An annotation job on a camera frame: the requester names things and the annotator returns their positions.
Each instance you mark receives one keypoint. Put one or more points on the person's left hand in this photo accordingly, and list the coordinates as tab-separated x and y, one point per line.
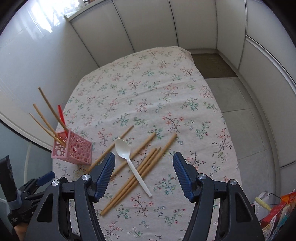
21	230

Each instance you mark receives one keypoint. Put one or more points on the pink perforated utensil holder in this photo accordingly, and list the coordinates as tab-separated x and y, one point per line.
77	149

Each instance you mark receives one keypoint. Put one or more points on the white plastic spoon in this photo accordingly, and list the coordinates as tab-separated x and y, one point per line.
126	156

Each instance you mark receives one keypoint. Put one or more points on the brown floor mat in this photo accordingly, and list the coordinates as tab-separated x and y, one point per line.
212	66

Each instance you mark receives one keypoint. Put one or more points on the white kitchen cabinets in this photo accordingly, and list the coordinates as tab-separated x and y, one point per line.
248	34

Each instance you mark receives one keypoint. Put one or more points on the glass sliding door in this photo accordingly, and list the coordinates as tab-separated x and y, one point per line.
27	159

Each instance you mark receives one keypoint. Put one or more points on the red plastic spoon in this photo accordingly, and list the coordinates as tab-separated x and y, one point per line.
62	120

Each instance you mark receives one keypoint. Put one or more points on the floral tablecloth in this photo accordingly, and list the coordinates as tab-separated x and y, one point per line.
155	99

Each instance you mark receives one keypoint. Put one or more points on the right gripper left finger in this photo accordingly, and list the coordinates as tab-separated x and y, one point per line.
85	191

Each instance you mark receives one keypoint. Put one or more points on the snack bags pile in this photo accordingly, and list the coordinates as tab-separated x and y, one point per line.
277	221

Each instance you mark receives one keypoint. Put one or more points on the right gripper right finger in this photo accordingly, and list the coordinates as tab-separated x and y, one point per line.
236	219

